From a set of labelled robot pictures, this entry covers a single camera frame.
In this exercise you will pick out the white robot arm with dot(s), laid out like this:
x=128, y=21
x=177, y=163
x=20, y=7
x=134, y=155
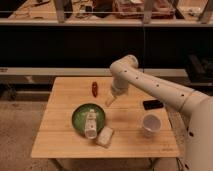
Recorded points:
x=196, y=105

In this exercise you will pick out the green plate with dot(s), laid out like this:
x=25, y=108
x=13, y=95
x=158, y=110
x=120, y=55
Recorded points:
x=79, y=116

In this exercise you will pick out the white sponge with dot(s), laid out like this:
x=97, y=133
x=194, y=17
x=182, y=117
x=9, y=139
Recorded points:
x=104, y=137

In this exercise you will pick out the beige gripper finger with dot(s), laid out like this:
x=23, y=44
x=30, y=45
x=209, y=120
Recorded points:
x=109, y=100

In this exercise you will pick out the black rectangular device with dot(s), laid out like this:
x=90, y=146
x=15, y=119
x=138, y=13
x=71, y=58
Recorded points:
x=152, y=104

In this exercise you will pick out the wooden table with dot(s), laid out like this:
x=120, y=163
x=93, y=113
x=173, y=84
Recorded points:
x=61, y=135

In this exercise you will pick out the red chili pepper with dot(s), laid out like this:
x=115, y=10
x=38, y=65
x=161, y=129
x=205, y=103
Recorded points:
x=95, y=89

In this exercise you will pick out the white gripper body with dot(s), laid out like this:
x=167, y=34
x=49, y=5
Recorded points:
x=119, y=87

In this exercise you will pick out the clear plastic bottle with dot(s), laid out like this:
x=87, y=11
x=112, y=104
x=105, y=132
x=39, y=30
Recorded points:
x=90, y=129

